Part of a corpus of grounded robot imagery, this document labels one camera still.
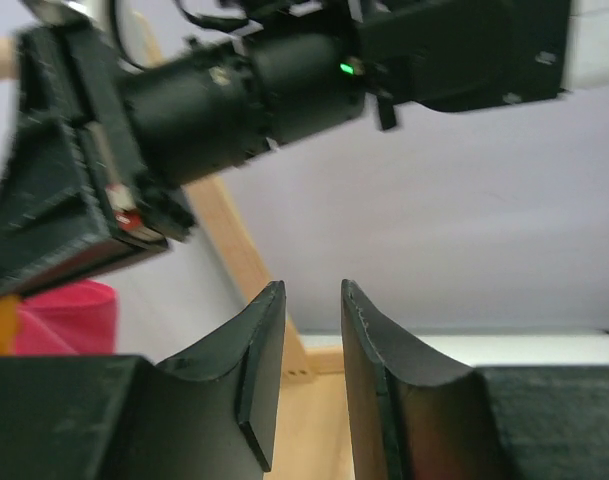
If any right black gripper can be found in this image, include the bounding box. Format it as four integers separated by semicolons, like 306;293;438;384
0;21;194;297

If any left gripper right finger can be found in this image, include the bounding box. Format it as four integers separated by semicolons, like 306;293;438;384
341;280;609;479

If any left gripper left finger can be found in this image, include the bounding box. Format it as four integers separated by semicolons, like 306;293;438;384
0;281;286;479

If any orange end clothespin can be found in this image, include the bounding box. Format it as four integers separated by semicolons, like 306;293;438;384
0;295;21;355

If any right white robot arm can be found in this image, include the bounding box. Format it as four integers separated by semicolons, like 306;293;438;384
0;1;609;298

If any pink towel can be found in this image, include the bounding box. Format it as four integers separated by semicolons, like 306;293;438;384
13;280;119;355

